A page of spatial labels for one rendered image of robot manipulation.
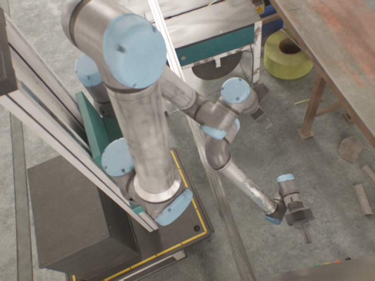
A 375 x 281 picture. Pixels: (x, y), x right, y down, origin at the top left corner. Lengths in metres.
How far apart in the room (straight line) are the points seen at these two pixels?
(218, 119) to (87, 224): 0.92
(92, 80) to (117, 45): 0.84
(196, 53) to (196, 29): 0.16
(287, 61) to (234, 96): 1.87
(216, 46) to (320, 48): 0.72
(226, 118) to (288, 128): 1.68
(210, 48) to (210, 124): 1.38
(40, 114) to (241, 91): 0.61
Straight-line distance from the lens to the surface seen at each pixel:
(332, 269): 1.63
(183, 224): 2.09
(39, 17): 4.45
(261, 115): 1.24
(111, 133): 1.51
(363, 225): 2.51
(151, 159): 0.82
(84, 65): 1.43
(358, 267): 1.66
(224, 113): 1.07
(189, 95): 1.06
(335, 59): 2.10
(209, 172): 1.70
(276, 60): 2.90
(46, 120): 1.02
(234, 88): 1.07
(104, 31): 0.59
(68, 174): 1.85
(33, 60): 1.21
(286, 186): 1.76
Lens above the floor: 2.31
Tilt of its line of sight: 60 degrees down
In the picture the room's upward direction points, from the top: 17 degrees counter-clockwise
